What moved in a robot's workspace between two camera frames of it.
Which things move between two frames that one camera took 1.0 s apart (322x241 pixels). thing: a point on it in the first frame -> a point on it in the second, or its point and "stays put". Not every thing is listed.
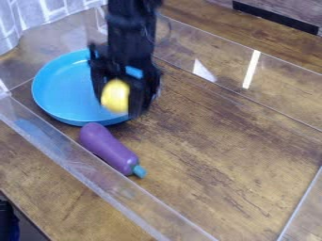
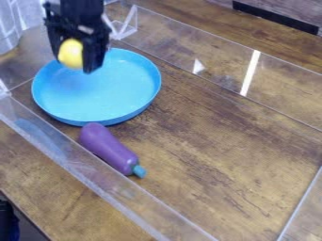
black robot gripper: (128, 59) -> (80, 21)
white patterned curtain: (21, 14) stays put
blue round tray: (65, 89) stays put
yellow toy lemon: (116, 97) -> (72, 53)
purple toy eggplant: (105, 145) stays put
